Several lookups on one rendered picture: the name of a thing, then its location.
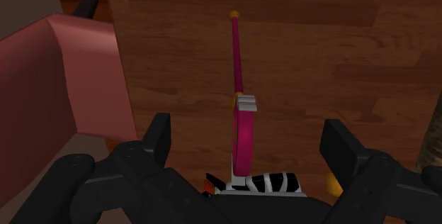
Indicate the magenta stick toy, striped base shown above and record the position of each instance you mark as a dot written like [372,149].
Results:
[243,137]

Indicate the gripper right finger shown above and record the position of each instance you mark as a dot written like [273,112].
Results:
[376,185]

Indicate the small yellow round object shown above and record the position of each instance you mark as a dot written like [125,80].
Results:
[332,183]

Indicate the mottled brown object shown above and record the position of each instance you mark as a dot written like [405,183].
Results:
[433,140]

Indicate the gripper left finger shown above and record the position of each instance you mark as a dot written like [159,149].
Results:
[131,178]

